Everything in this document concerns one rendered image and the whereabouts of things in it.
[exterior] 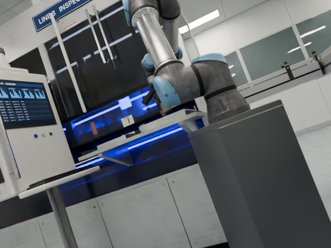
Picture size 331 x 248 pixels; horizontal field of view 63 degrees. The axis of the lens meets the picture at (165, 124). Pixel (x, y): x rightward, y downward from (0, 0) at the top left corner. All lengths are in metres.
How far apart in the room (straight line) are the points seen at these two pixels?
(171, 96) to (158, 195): 1.06
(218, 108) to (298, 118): 5.49
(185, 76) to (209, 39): 5.68
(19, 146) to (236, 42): 5.45
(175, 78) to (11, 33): 1.81
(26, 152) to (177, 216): 1.00
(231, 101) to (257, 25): 5.71
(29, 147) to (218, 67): 1.26
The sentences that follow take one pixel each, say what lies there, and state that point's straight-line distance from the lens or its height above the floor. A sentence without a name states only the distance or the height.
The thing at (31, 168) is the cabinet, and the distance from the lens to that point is 1.77.
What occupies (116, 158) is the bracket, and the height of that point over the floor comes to 0.80.
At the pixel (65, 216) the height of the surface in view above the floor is 0.57.
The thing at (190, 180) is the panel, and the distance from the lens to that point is 1.76.
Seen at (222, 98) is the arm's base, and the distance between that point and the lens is 0.91.
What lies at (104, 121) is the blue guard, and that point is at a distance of 1.93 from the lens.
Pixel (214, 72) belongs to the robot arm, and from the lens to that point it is 0.93.
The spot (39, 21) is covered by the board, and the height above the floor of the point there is 1.96.
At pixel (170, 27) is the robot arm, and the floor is 1.28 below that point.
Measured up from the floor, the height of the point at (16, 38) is 1.94.
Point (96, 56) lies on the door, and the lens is 2.02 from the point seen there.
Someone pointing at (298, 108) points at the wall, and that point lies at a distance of 6.37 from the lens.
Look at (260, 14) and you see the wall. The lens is 6.66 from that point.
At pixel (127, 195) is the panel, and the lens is 1.93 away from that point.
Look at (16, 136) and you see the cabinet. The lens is 1.79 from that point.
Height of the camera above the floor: 0.78
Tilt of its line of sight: 4 degrees up
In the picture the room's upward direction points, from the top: 20 degrees counter-clockwise
